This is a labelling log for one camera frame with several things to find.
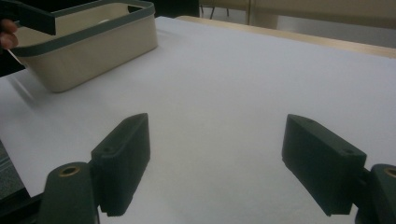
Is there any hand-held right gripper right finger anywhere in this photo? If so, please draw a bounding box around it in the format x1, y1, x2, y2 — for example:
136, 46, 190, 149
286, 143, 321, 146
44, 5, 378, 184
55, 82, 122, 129
281, 113, 368, 217

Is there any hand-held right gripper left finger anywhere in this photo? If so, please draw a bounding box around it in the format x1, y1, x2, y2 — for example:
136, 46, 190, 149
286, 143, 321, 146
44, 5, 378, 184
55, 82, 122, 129
90, 112, 151, 217

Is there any beige basket with grey rim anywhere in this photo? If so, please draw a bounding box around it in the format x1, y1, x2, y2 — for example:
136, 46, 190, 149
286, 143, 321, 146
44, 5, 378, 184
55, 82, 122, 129
10, 0, 159, 93

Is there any metal stand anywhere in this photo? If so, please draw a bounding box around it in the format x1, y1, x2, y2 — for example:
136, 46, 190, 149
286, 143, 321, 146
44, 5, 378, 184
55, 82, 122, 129
199, 4, 232, 21

